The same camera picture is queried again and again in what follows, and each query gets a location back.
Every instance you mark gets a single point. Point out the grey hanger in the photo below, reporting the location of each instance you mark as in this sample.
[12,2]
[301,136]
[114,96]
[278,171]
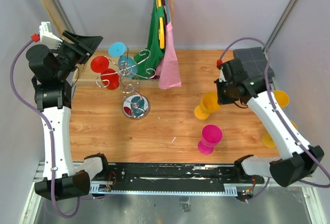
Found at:
[166,4]

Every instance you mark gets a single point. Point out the yellow wine glass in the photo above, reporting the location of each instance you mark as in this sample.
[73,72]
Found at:
[207,106]
[269,142]
[282,98]

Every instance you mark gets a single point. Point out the yellow plastic hanger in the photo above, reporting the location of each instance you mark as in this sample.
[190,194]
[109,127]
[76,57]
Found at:
[161,33]

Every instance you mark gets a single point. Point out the green tank top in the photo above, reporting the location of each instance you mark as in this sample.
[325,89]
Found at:
[149,58]

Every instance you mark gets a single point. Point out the red plastic wine glass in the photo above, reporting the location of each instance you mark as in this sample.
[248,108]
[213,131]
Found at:
[107,77]

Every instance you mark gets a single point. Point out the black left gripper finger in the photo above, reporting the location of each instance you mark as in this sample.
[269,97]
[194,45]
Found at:
[84,59]
[92,42]

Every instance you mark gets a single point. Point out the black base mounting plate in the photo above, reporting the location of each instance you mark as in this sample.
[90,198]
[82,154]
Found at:
[171,179]

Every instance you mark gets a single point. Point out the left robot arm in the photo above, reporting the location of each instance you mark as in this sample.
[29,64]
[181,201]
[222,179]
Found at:
[51,63]

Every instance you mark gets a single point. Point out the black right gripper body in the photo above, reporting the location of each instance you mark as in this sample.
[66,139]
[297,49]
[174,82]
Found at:
[225,94]

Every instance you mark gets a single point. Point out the folded dark grey cloth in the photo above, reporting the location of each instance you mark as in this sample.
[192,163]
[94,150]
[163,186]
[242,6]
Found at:
[253,60]

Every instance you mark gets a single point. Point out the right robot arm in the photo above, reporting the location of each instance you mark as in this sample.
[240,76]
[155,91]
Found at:
[297,157]

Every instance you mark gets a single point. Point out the magenta plastic wine glass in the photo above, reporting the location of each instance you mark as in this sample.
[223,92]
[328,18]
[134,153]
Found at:
[210,138]

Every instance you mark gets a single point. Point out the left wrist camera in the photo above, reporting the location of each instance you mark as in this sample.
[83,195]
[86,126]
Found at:
[47,37]

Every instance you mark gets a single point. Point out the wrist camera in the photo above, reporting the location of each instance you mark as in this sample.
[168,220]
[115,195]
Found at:
[47,37]
[221,74]

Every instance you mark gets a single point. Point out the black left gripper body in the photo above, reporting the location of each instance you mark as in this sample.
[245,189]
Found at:
[70,54]

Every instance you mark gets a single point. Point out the blue plastic wine glass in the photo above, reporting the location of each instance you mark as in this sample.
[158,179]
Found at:
[126,65]

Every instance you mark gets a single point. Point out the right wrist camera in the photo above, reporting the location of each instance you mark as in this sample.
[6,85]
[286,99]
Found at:
[221,74]

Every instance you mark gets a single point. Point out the chrome wine glass rack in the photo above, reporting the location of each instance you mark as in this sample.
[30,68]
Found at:
[135,105]

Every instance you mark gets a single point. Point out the pink shirt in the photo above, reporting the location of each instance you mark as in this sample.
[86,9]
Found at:
[168,69]

